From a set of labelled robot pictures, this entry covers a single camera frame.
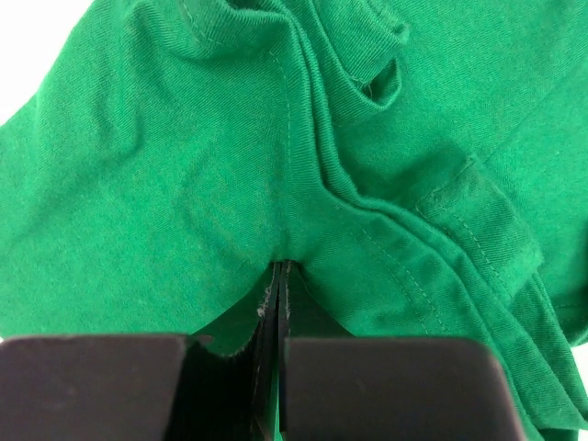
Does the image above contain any green t shirt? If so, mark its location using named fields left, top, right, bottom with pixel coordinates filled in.
left=1, top=1, right=587, bottom=440

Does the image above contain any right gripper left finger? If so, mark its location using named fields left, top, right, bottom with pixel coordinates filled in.
left=176, top=263, right=281, bottom=441

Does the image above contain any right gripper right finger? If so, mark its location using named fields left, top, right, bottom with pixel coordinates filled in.
left=278, top=259, right=350, bottom=435

